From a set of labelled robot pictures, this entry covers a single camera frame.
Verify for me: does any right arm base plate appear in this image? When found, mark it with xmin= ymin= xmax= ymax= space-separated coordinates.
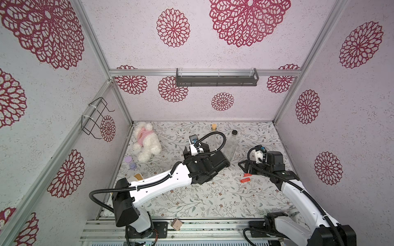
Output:
xmin=248 ymin=220 xmax=287 ymax=238

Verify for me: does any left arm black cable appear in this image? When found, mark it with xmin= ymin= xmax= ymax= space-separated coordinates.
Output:
xmin=88 ymin=131 xmax=227 ymax=246

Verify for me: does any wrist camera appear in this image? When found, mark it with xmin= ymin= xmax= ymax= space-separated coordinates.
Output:
xmin=254 ymin=145 xmax=267 ymax=164
xmin=189 ymin=134 xmax=204 ymax=156

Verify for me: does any white plush toy pink shirt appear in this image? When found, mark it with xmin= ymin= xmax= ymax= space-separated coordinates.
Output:
xmin=133 ymin=122 xmax=162 ymax=163

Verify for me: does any small purple capped jar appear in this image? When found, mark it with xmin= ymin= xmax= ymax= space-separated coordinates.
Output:
xmin=124 ymin=156 xmax=137 ymax=170

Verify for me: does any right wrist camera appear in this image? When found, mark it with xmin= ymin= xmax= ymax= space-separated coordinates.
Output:
xmin=254 ymin=145 xmax=267 ymax=164

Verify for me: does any black wall shelf rack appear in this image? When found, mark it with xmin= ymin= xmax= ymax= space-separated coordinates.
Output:
xmin=175 ymin=69 xmax=260 ymax=87

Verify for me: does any red peeled label sticker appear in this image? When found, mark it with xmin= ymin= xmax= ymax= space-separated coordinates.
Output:
xmin=240 ymin=177 xmax=250 ymax=183

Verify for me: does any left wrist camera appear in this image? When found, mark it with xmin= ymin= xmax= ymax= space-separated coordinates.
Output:
xmin=189 ymin=134 xmax=204 ymax=156

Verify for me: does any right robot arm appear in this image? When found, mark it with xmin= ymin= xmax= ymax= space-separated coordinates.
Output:
xmin=238 ymin=147 xmax=357 ymax=246

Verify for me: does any black wire wall basket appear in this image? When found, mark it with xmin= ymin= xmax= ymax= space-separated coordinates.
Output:
xmin=81 ymin=97 xmax=115 ymax=139

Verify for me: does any tall clear corked bottle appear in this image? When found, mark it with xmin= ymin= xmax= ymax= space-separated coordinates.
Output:
xmin=207 ymin=124 xmax=220 ymax=152

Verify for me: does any clear bottle with red label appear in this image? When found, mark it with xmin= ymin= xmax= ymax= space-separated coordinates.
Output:
xmin=223 ymin=130 xmax=238 ymax=162

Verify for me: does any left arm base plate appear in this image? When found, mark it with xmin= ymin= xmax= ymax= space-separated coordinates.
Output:
xmin=125 ymin=221 xmax=168 ymax=239

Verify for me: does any small wooden block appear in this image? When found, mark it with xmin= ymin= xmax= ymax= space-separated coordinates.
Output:
xmin=171 ymin=218 xmax=183 ymax=231

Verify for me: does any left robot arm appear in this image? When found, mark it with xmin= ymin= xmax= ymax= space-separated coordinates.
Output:
xmin=112 ymin=148 xmax=230 ymax=233

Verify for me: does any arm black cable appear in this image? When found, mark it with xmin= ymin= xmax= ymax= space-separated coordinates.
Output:
xmin=242 ymin=147 xmax=347 ymax=246
xmin=88 ymin=131 xmax=227 ymax=246

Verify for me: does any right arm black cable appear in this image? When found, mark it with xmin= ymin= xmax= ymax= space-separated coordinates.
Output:
xmin=242 ymin=147 xmax=347 ymax=246

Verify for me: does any white analog clock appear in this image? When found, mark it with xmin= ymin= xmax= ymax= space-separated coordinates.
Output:
xmin=291 ymin=212 xmax=310 ymax=230

